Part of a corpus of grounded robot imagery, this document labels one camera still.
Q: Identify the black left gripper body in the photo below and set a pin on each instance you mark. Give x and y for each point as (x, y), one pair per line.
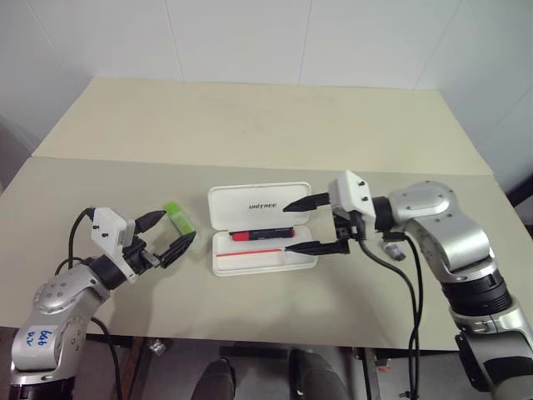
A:
(139, 254)

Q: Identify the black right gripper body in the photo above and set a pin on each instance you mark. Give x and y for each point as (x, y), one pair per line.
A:
(347, 227)

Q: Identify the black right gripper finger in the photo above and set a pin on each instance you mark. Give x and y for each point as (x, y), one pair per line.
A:
(316, 248)
(307, 203)

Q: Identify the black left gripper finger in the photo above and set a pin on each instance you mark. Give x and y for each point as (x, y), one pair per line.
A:
(177, 250)
(150, 220)

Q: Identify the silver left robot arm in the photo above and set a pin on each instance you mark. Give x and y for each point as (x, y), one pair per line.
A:
(62, 300)

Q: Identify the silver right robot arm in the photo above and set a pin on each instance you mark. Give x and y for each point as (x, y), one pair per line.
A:
(466, 266)

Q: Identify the green marker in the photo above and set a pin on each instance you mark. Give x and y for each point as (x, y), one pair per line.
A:
(179, 217)

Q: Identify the white open pencil case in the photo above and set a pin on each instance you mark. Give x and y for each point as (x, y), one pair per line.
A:
(260, 231)

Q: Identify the red marker with black barrel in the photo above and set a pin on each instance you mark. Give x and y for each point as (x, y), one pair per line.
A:
(262, 236)

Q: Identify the small grey cylindrical object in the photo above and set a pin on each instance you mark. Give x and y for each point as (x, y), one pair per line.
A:
(394, 251)

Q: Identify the dark rounded shape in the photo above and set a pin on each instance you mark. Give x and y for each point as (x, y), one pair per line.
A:
(214, 380)
(317, 375)

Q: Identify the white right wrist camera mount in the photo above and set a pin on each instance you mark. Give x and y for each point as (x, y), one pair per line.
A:
(350, 193)

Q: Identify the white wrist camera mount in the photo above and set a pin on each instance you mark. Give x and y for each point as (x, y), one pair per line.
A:
(350, 193)
(109, 229)

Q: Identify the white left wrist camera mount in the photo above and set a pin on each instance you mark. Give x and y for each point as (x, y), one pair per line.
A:
(109, 229)

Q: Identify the black table frame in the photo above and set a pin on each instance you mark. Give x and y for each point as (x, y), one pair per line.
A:
(133, 366)

